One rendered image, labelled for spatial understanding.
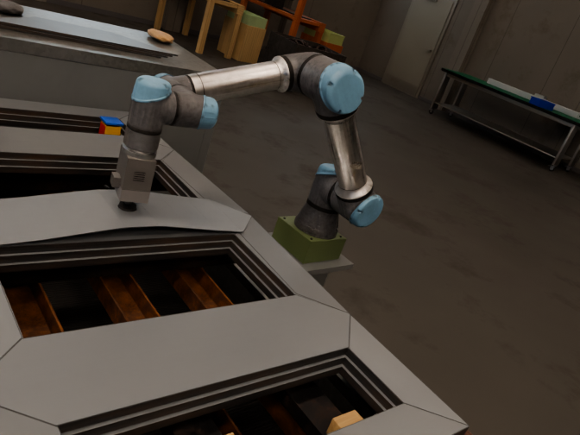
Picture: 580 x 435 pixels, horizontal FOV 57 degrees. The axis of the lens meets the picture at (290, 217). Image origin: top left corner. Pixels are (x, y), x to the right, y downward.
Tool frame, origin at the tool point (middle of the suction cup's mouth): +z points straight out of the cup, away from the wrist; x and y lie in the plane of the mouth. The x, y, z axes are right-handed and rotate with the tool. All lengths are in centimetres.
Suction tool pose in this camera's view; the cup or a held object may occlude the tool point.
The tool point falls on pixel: (126, 211)
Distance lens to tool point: 130.7
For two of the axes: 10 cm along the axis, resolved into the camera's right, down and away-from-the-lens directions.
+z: -3.0, 8.7, 3.9
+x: 8.6, 0.7, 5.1
